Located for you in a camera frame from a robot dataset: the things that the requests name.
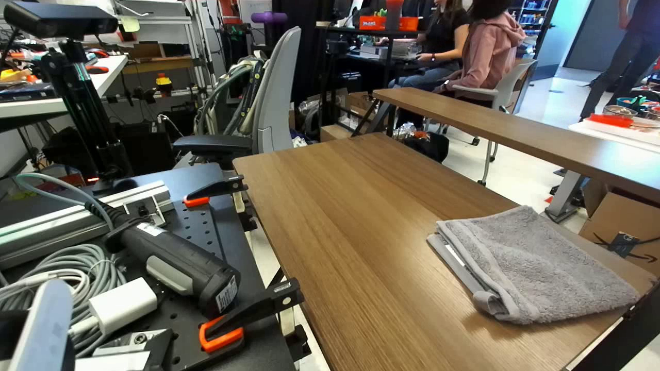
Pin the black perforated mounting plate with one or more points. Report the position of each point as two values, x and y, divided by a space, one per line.
252 332

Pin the black camera on tripod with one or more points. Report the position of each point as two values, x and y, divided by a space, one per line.
67 71

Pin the silver aluminium rail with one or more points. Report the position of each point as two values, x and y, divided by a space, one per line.
40 235

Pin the grey towel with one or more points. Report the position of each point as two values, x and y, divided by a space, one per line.
523 267

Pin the white desk with clutter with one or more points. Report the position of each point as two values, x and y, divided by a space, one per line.
33 98

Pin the grey office chair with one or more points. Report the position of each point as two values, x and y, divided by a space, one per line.
248 108

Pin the cardboard box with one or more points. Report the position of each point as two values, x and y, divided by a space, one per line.
637 220

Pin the long wooden bench table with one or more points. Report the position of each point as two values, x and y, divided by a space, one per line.
629 169

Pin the person in pink hoodie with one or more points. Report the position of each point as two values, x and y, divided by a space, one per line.
488 54

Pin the black orange rear clamp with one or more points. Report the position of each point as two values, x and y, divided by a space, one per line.
219 188

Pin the black orange front clamp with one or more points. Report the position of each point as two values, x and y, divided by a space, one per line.
230 327

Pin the light grey chair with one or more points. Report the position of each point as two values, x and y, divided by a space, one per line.
509 91

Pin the person in black top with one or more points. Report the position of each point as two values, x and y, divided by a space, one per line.
442 35

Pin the black orange clamp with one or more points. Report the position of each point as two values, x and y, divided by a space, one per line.
230 327
219 188

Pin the white power adapter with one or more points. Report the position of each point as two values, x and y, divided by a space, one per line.
123 306

